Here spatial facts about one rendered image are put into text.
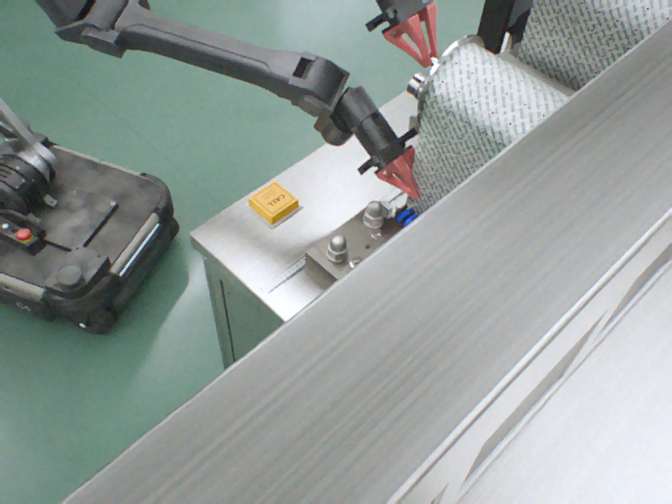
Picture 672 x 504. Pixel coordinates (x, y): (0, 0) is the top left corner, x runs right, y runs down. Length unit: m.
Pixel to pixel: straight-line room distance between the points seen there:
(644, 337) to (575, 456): 0.12
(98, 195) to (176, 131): 0.63
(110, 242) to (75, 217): 0.14
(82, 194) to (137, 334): 0.48
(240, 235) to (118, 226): 0.98
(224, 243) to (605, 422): 0.87
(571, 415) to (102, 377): 1.82
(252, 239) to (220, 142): 1.53
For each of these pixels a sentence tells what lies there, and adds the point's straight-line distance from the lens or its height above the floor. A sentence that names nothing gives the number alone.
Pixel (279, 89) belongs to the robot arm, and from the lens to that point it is 1.12.
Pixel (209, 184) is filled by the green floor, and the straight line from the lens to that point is 2.62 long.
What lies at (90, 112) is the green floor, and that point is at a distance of 3.00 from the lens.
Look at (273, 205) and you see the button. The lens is 1.29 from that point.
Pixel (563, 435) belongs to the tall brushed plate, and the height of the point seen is 1.44.
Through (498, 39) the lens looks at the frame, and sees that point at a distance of 1.34.
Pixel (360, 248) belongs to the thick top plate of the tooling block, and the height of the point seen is 1.03.
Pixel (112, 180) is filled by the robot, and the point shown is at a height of 0.24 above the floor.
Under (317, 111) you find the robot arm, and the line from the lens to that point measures 1.10.
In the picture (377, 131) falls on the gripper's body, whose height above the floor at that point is 1.15.
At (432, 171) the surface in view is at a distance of 1.07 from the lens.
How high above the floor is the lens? 1.89
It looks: 52 degrees down
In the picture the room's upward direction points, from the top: 4 degrees clockwise
